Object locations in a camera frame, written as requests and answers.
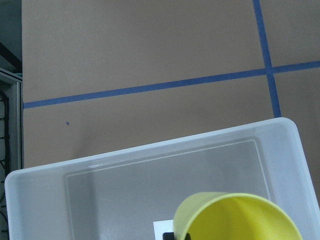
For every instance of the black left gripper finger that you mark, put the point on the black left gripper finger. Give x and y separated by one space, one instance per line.
171 236

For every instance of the clear plastic storage box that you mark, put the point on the clear plastic storage box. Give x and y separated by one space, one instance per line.
118 195

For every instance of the yellow plastic cup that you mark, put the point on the yellow plastic cup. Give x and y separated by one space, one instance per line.
232 216

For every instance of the white label in box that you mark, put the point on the white label in box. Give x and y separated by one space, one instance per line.
162 226

